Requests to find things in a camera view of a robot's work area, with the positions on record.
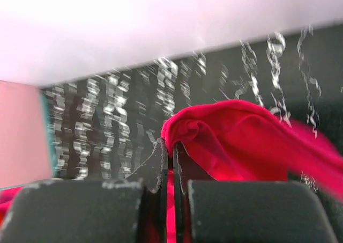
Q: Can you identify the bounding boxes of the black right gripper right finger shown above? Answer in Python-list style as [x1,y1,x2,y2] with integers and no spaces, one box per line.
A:
[173,143,338,243]

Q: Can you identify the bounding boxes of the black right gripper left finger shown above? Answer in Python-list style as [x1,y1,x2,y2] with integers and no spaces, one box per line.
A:
[1,139,168,242]

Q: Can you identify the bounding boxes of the red t shirt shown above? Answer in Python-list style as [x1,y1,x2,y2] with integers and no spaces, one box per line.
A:
[1,100,342,242]

